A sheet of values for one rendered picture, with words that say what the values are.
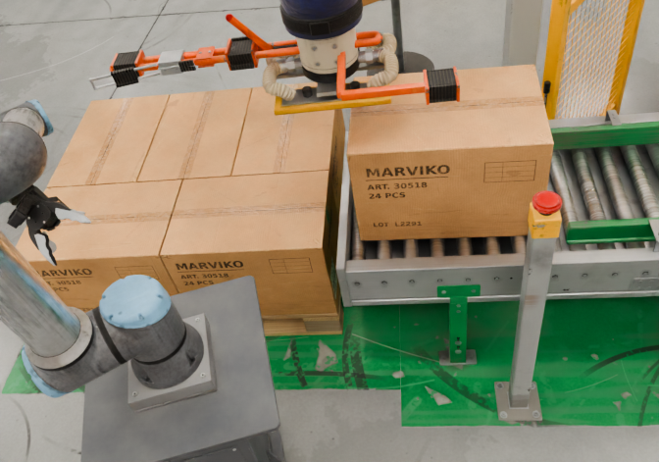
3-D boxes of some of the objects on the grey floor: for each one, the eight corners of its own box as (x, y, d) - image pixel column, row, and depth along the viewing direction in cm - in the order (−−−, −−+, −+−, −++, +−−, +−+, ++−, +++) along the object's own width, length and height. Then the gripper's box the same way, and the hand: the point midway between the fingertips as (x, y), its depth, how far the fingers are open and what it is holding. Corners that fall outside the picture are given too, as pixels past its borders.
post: (526, 391, 233) (557, 199, 161) (529, 409, 228) (562, 219, 156) (506, 392, 234) (530, 201, 162) (509, 409, 229) (533, 221, 157)
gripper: (53, 162, 167) (108, 213, 166) (10, 218, 171) (64, 267, 170) (33, 163, 159) (91, 217, 158) (-12, 222, 162) (46, 274, 162)
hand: (72, 245), depth 161 cm, fingers open, 14 cm apart
